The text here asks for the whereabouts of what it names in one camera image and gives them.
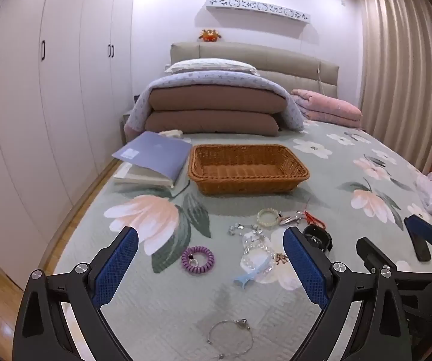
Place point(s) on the silver bangle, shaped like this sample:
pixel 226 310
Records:
pixel 241 322

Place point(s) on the orange plush toy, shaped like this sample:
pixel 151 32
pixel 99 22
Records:
pixel 209 35

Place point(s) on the brown wicker basket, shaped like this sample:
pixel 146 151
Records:
pixel 246 180

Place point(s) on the white wardrobe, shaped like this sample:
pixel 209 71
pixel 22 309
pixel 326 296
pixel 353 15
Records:
pixel 50 82

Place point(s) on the light blue hair clip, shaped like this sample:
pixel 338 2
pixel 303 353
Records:
pixel 251 273

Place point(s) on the folded blue and brown quilt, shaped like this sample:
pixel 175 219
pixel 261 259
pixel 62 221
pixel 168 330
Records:
pixel 216 101

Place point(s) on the beige padded headboard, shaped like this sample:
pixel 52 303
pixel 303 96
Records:
pixel 295 67

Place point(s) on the green floral bedspread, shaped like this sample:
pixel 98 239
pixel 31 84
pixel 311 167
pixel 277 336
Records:
pixel 313 203

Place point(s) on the beige curtain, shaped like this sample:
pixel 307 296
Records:
pixel 396 75

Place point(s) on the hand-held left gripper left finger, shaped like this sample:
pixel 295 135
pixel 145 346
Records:
pixel 114 267

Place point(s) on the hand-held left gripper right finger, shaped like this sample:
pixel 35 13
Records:
pixel 304 267

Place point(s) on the white carved wall shelf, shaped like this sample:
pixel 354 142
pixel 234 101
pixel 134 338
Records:
pixel 257 9

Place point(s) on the black watch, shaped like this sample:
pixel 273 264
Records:
pixel 319 238

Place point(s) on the white folded cloth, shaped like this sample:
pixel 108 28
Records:
pixel 141 178

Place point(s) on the folded pink blanket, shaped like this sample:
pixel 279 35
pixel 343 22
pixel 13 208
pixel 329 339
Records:
pixel 325 107

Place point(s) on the silver hair clip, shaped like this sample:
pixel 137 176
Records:
pixel 293 219

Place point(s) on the floral pillow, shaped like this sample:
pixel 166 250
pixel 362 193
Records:
pixel 212 66

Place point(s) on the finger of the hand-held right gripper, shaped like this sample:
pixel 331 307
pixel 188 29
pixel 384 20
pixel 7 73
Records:
pixel 372 252
pixel 420 227

